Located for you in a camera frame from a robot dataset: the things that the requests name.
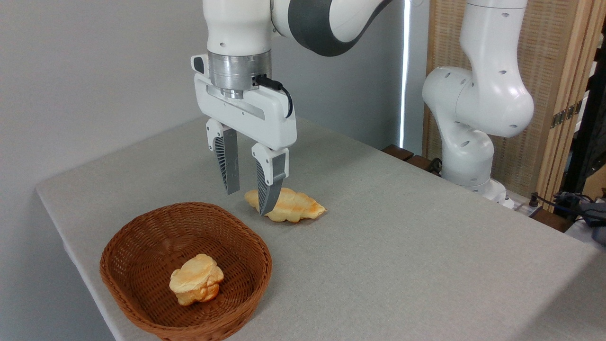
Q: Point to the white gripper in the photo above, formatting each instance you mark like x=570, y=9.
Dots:
x=265, y=118

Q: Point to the long twisted bread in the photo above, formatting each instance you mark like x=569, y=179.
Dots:
x=298, y=208

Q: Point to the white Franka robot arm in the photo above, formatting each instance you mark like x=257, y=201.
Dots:
x=483, y=94

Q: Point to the round bread bun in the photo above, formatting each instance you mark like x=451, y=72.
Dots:
x=196, y=279

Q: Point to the brown wicker basket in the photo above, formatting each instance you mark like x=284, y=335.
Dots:
x=142, y=246

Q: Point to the dark wooden slat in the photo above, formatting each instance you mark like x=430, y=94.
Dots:
x=396, y=152
x=420, y=162

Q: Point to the grey tablecloth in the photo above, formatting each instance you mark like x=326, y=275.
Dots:
x=402, y=260

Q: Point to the wooden wicker folding screen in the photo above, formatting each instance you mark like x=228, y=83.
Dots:
x=542, y=57

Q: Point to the brass screen hinge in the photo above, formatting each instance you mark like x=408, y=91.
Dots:
x=565, y=114

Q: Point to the black vertical stand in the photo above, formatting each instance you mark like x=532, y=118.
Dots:
x=584, y=132

